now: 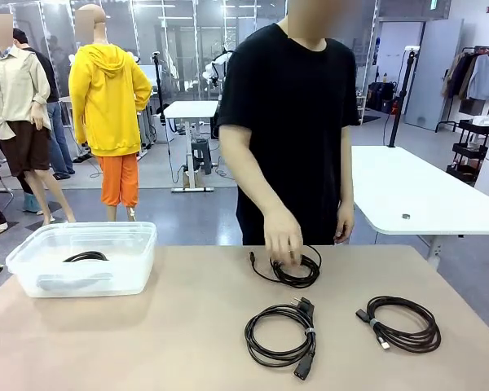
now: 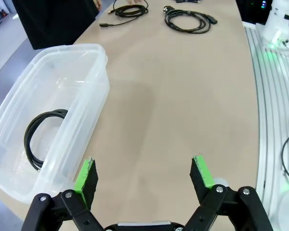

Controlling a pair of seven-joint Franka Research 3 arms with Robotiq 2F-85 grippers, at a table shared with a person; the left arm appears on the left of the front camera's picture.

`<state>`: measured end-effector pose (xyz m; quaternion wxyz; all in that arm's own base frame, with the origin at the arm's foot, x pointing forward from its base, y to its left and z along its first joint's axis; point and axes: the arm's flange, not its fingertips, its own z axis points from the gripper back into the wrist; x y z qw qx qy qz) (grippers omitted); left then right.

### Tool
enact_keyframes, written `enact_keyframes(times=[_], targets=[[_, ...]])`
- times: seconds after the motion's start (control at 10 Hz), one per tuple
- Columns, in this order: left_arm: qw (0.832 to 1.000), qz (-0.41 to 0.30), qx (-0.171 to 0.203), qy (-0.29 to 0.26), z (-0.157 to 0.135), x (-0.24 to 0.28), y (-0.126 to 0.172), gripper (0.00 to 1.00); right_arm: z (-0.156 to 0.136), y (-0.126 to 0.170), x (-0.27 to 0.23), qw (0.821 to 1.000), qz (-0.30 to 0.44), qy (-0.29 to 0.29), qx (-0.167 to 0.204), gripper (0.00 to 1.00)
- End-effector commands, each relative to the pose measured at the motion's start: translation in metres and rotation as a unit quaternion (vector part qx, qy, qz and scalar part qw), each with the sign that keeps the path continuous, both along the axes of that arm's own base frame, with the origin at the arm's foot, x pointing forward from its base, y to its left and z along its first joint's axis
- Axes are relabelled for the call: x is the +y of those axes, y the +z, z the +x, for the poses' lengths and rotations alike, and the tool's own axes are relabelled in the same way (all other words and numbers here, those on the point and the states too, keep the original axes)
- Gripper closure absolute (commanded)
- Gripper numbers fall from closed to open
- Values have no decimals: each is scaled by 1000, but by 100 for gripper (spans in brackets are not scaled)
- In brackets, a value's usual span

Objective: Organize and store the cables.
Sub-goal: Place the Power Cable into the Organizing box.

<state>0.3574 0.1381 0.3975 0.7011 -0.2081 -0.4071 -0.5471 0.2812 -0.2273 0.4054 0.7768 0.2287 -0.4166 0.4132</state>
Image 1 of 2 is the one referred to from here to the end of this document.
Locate grey partition panel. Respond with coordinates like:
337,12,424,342
403,18,465,131

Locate light blue shoe cover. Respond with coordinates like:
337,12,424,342
22,193,44,215

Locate person's left hand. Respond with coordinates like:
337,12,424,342
333,201,355,244

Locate pale blue hanging shirt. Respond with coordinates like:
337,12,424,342
466,54,489,102

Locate black background tripod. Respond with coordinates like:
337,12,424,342
152,51,169,143

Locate white table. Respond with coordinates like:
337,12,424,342
350,144,489,270

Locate person in black T-shirt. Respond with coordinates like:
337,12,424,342
216,22,360,246

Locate beige hanging coat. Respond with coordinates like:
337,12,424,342
442,52,464,99

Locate dark hanging jacket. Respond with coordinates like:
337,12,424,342
447,52,480,101

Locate person's right hand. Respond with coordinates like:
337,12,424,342
264,213,305,266

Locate person's left forearm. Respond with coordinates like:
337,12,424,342
337,162,355,204

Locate black bags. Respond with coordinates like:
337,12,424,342
368,81,396,114

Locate black power cord coil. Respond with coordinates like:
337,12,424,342
244,297,317,371

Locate black clothes rack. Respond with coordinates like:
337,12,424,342
435,45,489,134

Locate black step stool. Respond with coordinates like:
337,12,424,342
191,138,213,176

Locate clear plastic storage container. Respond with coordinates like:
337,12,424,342
6,222,158,299

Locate black USB cable coil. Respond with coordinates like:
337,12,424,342
249,243,323,290

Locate mannequin in beige shirt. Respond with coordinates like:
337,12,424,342
0,20,77,225

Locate white background desk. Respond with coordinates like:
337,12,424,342
162,99,221,193

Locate person's right forearm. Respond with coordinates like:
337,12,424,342
227,170,297,227

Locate black braided USB extension cable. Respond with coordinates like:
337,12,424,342
355,296,443,353

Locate background person in black top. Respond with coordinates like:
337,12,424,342
11,28,75,180

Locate black camera pole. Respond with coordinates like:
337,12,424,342
386,44,421,148

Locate black utility cart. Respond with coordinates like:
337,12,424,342
446,117,489,184

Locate mannequin in yellow hoodie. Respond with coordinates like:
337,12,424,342
68,3,152,223

